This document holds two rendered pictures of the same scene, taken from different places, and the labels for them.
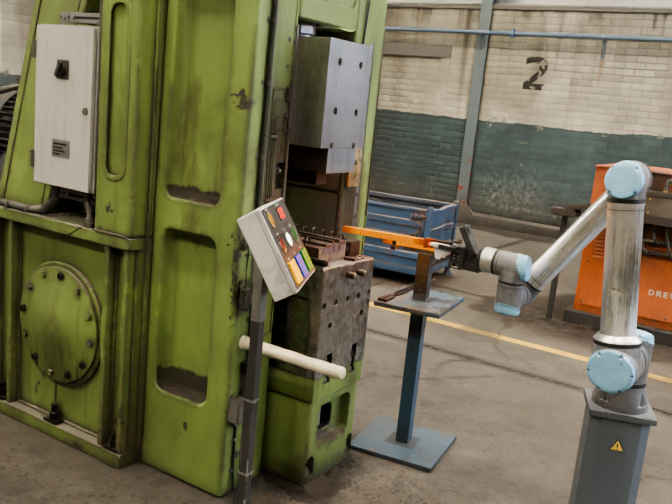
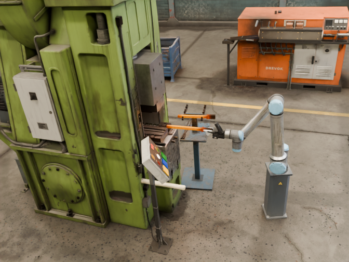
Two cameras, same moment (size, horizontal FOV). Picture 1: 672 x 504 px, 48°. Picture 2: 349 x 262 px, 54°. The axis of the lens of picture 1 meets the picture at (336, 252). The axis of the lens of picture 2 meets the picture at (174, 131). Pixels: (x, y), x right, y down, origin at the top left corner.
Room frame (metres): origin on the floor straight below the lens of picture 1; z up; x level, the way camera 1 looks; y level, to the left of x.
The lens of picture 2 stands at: (0.05, 0.41, 2.77)
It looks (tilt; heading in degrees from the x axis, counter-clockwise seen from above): 31 degrees down; 350
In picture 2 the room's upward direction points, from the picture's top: 5 degrees counter-clockwise
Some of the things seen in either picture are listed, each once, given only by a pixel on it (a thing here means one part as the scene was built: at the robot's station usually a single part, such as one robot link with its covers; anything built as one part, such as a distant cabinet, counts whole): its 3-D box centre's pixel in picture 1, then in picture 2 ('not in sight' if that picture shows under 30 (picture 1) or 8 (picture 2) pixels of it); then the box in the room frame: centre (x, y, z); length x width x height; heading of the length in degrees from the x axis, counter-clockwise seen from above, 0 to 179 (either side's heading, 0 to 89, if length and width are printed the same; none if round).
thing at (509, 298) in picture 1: (509, 297); (237, 144); (2.62, -0.62, 0.93); 0.12 x 0.09 x 0.12; 148
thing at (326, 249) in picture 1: (289, 241); (145, 132); (3.08, 0.19, 0.96); 0.42 x 0.20 x 0.09; 58
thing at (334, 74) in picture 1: (308, 92); (139, 76); (3.12, 0.17, 1.56); 0.42 x 0.39 x 0.40; 58
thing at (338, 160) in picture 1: (297, 154); (141, 101); (3.08, 0.19, 1.32); 0.42 x 0.20 x 0.10; 58
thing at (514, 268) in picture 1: (512, 266); (236, 135); (2.61, -0.62, 1.04); 0.12 x 0.09 x 0.10; 58
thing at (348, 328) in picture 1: (290, 301); (149, 151); (3.13, 0.17, 0.69); 0.56 x 0.38 x 0.45; 58
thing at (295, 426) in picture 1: (281, 402); (153, 183); (3.13, 0.17, 0.23); 0.55 x 0.37 x 0.47; 58
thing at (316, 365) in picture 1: (292, 357); (163, 184); (2.63, 0.12, 0.62); 0.44 x 0.05 x 0.05; 58
